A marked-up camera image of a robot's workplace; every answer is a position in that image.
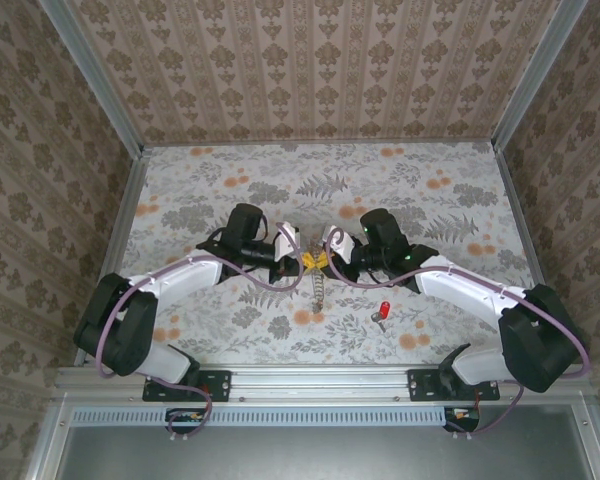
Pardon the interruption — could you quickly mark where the grey metal panel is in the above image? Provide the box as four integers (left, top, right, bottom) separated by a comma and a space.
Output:
27, 404, 600, 480

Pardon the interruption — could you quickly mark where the long aluminium mounting rail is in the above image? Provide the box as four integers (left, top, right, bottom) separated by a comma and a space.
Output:
54, 363, 599, 404

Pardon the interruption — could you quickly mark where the aluminium table side rail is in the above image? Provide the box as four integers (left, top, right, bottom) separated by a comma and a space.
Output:
494, 144, 554, 301
77, 147, 154, 369

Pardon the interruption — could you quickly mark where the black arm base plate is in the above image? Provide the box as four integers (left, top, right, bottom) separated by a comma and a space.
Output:
407, 368, 502, 404
142, 368, 232, 404

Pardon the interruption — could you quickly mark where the grey slotted cable duct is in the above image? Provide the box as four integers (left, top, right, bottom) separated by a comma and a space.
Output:
72, 403, 451, 427

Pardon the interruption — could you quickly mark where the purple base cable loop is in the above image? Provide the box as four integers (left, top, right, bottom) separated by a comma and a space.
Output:
167, 382, 214, 444
447, 384, 526, 442

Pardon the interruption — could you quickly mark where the black electronics box with wires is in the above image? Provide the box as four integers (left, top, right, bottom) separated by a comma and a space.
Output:
442, 405, 481, 434
164, 407, 212, 435

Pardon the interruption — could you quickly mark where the aluminium frame post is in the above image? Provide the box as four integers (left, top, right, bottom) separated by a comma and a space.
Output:
492, 0, 579, 151
44, 0, 147, 156

